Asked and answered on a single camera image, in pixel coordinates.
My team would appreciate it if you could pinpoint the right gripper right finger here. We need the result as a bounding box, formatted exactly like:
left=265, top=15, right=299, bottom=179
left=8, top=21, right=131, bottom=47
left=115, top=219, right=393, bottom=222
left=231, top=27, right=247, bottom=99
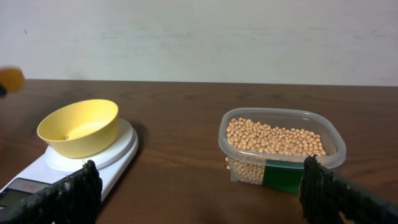
left=299, top=156, right=397, bottom=224

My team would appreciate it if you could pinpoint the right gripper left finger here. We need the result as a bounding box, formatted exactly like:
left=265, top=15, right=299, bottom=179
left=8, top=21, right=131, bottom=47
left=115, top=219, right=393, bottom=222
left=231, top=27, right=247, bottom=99
left=1, top=160, right=103, bottom=224

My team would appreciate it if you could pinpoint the white digital kitchen scale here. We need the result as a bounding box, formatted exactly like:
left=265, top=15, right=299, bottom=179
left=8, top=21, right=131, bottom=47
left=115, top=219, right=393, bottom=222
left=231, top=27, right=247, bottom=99
left=1, top=119, right=139, bottom=209

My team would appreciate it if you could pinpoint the yellow measuring scoop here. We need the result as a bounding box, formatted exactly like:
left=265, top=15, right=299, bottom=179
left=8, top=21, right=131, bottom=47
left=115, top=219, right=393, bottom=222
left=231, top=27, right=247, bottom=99
left=0, top=67, right=25, bottom=97

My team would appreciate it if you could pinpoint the yellow plastic bowl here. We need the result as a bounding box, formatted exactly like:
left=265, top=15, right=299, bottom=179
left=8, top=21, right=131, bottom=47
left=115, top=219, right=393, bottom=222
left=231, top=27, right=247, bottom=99
left=37, top=99, right=119, bottom=159

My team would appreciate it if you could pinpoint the clear container of soybeans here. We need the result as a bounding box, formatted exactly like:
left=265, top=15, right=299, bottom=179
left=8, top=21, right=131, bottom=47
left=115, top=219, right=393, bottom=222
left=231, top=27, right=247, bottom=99
left=218, top=108, right=346, bottom=194

